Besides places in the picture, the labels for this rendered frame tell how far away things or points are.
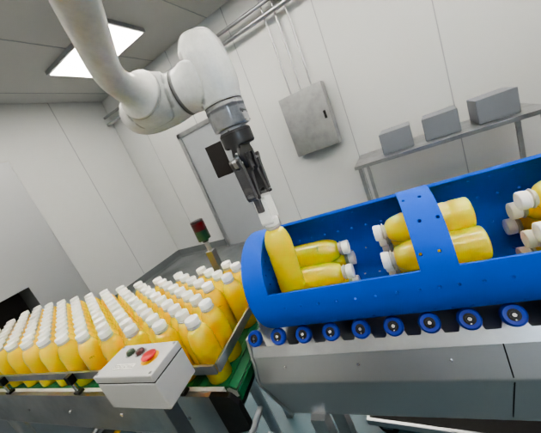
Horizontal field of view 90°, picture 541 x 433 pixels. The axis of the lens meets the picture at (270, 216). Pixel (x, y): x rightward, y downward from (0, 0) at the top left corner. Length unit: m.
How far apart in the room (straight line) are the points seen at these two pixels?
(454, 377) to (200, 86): 0.82
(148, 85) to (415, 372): 0.85
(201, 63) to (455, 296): 0.68
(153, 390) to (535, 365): 0.78
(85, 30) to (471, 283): 0.74
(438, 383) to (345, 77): 3.58
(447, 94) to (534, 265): 3.41
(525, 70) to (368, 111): 1.53
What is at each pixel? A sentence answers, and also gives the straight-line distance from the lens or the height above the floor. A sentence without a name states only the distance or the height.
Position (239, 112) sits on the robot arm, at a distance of 0.63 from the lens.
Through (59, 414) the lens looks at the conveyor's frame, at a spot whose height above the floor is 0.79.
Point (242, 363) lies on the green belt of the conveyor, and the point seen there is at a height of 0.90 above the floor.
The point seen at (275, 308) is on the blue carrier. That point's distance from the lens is 0.70.
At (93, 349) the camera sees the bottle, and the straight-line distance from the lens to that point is 1.20.
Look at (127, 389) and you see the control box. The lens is 0.81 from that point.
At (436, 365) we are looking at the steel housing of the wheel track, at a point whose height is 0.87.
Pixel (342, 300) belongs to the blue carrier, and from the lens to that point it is 0.64.
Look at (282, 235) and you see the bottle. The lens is 0.67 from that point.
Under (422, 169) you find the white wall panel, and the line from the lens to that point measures 4.04.
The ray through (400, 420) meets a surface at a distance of 1.59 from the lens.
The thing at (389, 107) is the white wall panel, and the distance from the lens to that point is 3.91.
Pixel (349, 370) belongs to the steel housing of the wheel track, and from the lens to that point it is 0.80.
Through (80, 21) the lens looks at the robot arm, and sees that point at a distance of 0.49.
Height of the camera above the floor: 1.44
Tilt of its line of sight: 14 degrees down
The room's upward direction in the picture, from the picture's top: 22 degrees counter-clockwise
